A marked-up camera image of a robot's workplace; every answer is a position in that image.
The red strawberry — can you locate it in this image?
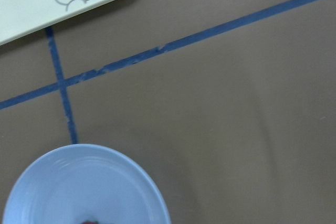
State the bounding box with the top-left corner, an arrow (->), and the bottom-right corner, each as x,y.
81,220 -> 99,224

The blue plate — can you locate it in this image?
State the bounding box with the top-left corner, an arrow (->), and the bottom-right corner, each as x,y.
2,144 -> 171,223

